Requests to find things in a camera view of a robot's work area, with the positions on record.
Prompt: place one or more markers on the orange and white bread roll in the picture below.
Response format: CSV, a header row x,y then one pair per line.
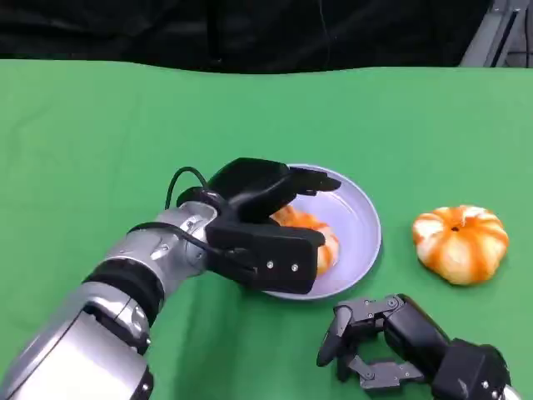
x,y
308,223
462,246

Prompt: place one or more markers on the lilac plate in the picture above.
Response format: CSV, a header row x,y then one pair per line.
x,y
358,233

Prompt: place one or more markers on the black backdrop cloth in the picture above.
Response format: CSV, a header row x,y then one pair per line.
x,y
208,29

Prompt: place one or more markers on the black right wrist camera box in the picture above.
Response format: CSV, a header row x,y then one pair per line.
x,y
474,371

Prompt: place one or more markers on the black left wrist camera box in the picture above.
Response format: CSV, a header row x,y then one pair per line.
x,y
275,250

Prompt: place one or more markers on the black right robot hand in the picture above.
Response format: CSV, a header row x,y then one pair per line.
x,y
412,329

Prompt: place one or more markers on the grey metal frame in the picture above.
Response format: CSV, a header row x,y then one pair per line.
x,y
491,37

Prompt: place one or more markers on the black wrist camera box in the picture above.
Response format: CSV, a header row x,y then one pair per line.
x,y
275,250
474,371

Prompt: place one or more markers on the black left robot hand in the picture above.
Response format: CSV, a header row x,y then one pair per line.
x,y
250,183

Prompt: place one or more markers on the green table cloth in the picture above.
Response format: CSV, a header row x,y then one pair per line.
x,y
125,125

